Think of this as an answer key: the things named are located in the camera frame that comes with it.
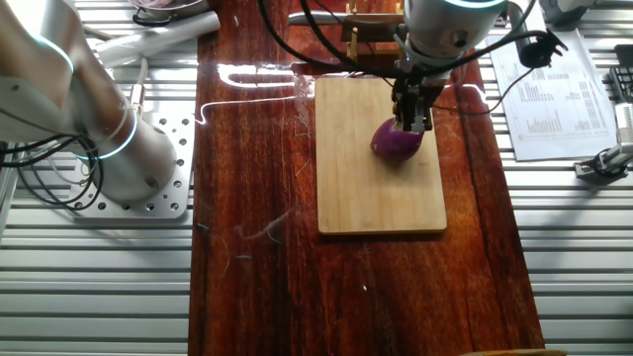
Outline grey cable with metal connector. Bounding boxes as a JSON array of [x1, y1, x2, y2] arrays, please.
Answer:
[[129, 56, 150, 118]]

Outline purple onion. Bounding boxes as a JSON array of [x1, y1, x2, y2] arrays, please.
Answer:
[[369, 117, 425, 163]]

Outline printed paper sheet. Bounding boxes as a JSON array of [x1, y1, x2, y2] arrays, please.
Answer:
[[486, 28, 619, 163]]

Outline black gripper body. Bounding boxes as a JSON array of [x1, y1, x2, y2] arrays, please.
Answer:
[[392, 70, 447, 101]]

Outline thick black gripper cable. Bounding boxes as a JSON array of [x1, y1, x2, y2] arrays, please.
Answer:
[[256, 0, 411, 83]]

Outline grey metal mount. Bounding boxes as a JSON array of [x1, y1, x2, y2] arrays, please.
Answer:
[[537, 0, 597, 27]]

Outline glossy wood-grain table mat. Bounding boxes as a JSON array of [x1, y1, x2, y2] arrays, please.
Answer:
[[187, 0, 545, 356]]

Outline white plastic roll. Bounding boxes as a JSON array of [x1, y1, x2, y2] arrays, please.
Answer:
[[93, 10, 222, 69]]

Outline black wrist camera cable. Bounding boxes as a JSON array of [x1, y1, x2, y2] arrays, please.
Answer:
[[419, 29, 550, 80]]

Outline steel bowl with black handles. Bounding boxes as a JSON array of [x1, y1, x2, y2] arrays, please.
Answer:
[[126, 0, 209, 27]]

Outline wooden knife rack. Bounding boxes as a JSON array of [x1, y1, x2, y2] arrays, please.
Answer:
[[344, 0, 405, 69]]

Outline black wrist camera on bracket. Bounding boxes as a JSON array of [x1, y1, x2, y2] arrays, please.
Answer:
[[506, 2, 570, 69]]

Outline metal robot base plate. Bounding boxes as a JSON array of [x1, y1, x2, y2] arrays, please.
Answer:
[[66, 111, 197, 222]]

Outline silver bar-shaped camera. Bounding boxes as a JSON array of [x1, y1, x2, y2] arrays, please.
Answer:
[[612, 101, 633, 145]]

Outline steel cleaver knife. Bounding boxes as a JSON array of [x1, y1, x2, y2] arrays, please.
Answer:
[[287, 10, 407, 44]]

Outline bamboo cutting board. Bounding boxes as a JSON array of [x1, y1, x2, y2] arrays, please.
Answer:
[[314, 74, 449, 236]]

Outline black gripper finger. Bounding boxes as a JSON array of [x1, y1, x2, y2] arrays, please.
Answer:
[[392, 92, 406, 130], [403, 95, 435, 134]]

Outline black looped robot cables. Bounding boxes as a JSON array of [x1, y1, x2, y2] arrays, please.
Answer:
[[0, 131, 106, 212]]

